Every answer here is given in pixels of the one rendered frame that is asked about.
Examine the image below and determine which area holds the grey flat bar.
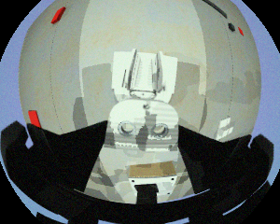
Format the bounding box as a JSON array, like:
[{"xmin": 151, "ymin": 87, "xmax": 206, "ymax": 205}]
[{"xmin": 204, "ymin": 0, "xmax": 227, "ymax": 19}]

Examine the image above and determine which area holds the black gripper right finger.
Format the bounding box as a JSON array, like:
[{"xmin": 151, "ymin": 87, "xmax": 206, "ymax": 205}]
[{"xmin": 177, "ymin": 126, "xmax": 252, "ymax": 194}]

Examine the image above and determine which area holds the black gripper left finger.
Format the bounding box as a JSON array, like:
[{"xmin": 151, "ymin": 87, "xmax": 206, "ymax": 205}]
[{"xmin": 25, "ymin": 120, "xmax": 109, "ymax": 193}]

